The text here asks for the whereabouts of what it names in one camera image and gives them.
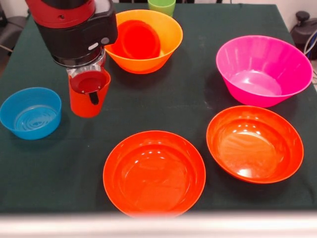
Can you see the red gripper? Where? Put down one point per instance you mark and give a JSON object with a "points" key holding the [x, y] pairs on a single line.
{"points": [[88, 81]]}

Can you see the red cup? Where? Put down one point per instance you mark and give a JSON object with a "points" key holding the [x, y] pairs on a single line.
{"points": [[84, 106]]}

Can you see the blue bowl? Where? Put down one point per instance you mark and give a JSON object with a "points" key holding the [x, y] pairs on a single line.
{"points": [[32, 119]]}

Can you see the small red bowl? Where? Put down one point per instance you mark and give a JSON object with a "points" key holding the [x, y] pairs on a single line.
{"points": [[141, 39]]}

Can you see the large red bowl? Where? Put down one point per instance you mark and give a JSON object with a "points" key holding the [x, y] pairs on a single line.
{"points": [[252, 148], [153, 178]]}

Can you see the large orange bowl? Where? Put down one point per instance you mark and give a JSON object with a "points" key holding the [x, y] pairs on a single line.
{"points": [[171, 32]]}

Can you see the large pink bowl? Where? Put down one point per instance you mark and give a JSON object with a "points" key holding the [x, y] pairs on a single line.
{"points": [[260, 81]]}

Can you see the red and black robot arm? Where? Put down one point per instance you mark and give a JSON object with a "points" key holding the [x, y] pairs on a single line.
{"points": [[71, 32]]}

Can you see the dark green table cloth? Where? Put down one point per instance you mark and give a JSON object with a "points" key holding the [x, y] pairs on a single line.
{"points": [[49, 161]]}

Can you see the green cup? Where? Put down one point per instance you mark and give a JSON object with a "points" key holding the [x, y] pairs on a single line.
{"points": [[161, 6]]}

